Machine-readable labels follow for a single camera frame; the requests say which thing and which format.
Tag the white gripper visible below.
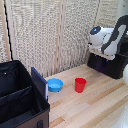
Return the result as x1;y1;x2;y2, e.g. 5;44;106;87
88;48;116;61

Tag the blue plastic bowl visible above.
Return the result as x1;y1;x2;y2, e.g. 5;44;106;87
46;78;64;93

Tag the red plastic cup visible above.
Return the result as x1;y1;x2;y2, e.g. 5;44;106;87
74;77;88;94

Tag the blue flat board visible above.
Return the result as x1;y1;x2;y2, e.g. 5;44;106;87
30;66;50;102

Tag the woven rattan folding screen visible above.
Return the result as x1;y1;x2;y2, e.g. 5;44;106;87
0;0;128;78

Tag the black fabric storage box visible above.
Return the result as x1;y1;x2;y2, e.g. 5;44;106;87
0;59;51;128

